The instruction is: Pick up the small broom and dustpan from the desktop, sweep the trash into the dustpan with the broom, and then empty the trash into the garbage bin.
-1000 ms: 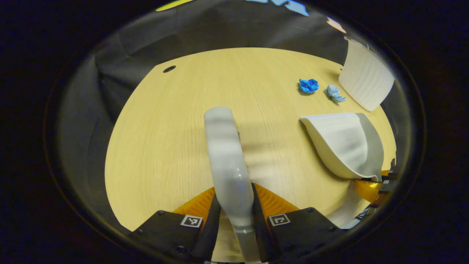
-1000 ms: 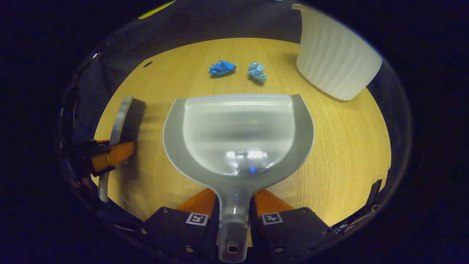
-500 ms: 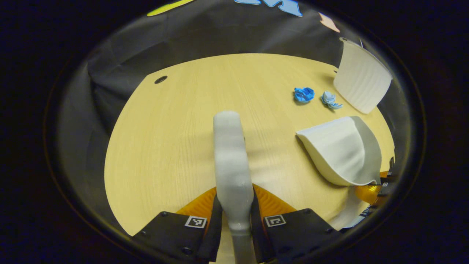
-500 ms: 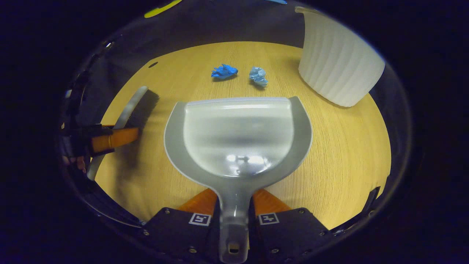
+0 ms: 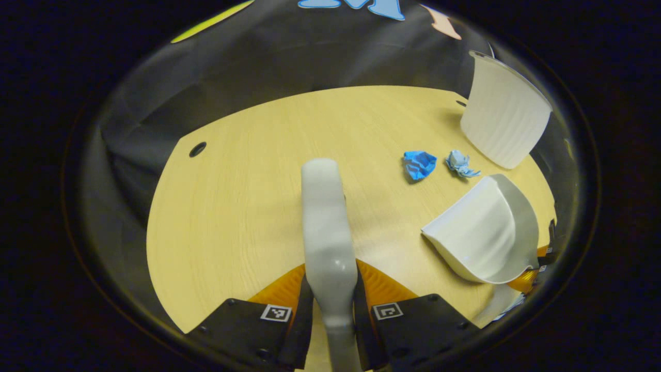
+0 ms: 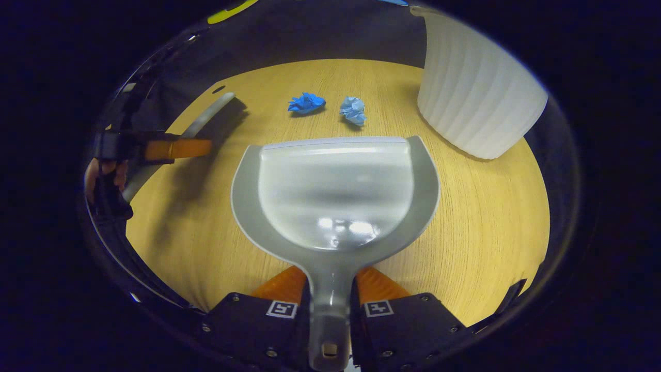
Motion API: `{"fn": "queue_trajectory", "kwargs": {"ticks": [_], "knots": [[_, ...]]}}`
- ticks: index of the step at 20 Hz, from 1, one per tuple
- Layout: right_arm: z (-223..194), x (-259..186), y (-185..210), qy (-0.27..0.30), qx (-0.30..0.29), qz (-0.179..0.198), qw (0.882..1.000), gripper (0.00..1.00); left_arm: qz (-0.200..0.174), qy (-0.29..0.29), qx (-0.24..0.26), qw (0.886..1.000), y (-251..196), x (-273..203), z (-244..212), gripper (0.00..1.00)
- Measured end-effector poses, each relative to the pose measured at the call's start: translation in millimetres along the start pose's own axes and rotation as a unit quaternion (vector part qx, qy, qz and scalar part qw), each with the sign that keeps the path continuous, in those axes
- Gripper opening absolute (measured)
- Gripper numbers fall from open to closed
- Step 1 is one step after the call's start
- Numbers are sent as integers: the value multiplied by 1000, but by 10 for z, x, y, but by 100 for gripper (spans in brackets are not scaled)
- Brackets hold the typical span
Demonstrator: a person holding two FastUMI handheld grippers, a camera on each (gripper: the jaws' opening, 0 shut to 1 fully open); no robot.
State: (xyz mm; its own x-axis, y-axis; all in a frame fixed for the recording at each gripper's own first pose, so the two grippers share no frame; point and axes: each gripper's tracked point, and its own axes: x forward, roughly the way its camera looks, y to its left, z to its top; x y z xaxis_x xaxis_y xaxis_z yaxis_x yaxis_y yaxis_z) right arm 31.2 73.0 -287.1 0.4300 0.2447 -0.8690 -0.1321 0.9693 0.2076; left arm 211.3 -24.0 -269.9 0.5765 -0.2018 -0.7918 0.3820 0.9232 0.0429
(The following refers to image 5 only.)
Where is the black backdrop cloth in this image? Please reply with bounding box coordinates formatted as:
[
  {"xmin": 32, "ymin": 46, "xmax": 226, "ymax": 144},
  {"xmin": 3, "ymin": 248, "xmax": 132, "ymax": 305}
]
[{"xmin": 77, "ymin": 0, "xmax": 574, "ymax": 331}]

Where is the white dustpan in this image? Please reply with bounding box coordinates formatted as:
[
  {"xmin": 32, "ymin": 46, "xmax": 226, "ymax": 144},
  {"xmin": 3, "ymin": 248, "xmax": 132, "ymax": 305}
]
[{"xmin": 421, "ymin": 174, "xmax": 541, "ymax": 285}]

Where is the white ribbed garbage bin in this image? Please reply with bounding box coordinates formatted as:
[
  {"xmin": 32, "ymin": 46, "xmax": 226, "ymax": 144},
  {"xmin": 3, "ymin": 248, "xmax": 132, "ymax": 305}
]
[{"xmin": 460, "ymin": 50, "xmax": 553, "ymax": 170}]

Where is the light blue paper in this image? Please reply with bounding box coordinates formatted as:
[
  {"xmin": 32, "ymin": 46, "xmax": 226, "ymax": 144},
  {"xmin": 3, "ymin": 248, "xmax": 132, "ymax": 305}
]
[{"xmin": 445, "ymin": 150, "xmax": 481, "ymax": 179}]

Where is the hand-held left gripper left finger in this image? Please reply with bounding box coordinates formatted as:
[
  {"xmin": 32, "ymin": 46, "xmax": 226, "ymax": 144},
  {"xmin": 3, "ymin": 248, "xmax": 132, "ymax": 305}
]
[{"xmin": 186, "ymin": 265, "xmax": 314, "ymax": 371}]

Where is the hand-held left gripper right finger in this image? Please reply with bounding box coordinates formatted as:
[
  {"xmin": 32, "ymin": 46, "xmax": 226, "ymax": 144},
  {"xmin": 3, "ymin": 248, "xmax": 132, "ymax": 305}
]
[{"xmin": 354, "ymin": 260, "xmax": 479, "ymax": 371}]

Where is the dark blue paper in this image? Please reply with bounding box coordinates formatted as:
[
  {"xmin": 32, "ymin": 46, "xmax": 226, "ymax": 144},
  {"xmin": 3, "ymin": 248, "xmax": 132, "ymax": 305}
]
[{"xmin": 402, "ymin": 150, "xmax": 437, "ymax": 181}]

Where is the small white broom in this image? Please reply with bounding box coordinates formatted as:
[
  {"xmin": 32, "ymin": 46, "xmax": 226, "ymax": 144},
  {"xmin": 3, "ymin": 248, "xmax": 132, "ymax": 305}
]
[{"xmin": 301, "ymin": 158, "xmax": 362, "ymax": 372}]

